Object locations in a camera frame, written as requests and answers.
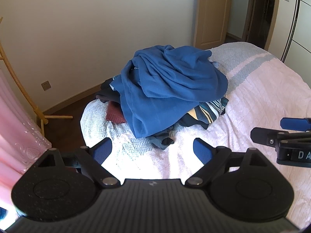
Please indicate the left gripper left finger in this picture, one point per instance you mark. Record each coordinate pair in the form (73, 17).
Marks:
(91, 159)

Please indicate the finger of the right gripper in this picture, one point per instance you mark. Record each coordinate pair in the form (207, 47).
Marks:
(265, 136)
(297, 124)

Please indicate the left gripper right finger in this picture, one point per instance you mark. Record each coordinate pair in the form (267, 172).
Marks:
(214, 161)

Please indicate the blue cloth garment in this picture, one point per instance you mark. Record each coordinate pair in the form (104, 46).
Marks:
(160, 84)

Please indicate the striped blue garment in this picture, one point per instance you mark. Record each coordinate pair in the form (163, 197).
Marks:
(204, 115)

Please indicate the pink white bed cover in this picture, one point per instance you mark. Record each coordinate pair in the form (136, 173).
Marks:
(261, 91)

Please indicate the maroon garment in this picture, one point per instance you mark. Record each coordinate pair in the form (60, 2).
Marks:
(114, 113)

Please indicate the bamboo coat rack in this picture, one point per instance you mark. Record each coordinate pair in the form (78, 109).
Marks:
(40, 117)

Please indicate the dark garment pile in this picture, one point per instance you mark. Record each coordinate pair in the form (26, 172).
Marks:
(107, 94)

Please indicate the pink curtain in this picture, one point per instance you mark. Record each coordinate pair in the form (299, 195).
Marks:
(21, 145)

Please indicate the white wardrobe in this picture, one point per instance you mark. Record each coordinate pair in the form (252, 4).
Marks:
(290, 37)

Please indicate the wooden door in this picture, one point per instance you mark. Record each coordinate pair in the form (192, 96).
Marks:
(211, 23)

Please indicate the wall socket near floor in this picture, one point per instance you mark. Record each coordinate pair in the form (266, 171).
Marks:
(46, 85)

